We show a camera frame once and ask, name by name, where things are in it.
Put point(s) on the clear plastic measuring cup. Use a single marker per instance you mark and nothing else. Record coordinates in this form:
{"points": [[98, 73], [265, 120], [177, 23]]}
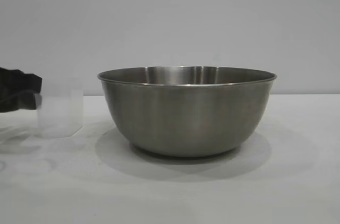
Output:
{"points": [[61, 112]]}

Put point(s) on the stainless steel mixing bowl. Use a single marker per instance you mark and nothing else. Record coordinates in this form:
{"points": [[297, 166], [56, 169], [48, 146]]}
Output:
{"points": [[186, 117]]}

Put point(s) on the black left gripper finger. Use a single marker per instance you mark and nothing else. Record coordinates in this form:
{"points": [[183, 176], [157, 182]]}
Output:
{"points": [[21, 83], [18, 103]]}

